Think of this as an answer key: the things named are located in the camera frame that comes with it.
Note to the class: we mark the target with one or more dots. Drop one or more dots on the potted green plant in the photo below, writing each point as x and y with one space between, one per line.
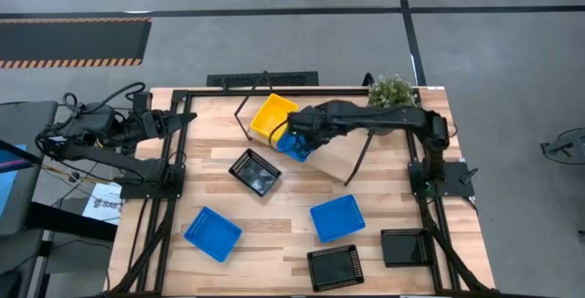
390 92

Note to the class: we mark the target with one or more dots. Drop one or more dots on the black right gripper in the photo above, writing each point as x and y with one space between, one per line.
308 122

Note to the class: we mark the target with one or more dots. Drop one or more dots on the white printed paper sheet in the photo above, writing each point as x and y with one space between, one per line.
103 206

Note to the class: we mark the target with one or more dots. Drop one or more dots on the black perforated floor strip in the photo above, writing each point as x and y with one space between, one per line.
283 79

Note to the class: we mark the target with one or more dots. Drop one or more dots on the dark floor stand base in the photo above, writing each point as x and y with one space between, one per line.
573 145

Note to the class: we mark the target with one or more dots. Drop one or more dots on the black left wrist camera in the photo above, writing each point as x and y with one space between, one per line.
142 101

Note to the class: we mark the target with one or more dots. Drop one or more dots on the black furniture base bar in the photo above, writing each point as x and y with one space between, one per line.
68 220

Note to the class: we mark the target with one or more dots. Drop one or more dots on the blue panel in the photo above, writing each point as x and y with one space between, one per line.
5 188

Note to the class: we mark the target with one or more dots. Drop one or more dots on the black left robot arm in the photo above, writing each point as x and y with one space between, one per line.
114 160

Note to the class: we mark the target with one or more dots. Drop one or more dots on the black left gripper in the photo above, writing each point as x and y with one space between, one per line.
155 124

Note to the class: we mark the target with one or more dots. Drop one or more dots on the blue plastic slotted basket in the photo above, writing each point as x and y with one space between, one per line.
292 149
212 234
337 218

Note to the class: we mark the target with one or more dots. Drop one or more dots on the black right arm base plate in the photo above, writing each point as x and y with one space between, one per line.
457 179

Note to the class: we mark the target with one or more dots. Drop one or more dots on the black hazard-striped floor mat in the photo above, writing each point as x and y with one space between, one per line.
68 42

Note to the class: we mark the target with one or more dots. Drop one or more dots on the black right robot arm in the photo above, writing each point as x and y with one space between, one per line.
388 115

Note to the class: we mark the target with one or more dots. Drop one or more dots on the yellow plastic slotted basket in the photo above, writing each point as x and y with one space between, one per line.
273 115

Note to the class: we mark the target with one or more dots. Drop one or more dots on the black plastic slotted basket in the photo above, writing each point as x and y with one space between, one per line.
256 174
335 268
406 247

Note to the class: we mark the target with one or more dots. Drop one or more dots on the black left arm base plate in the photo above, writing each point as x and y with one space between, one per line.
137 190

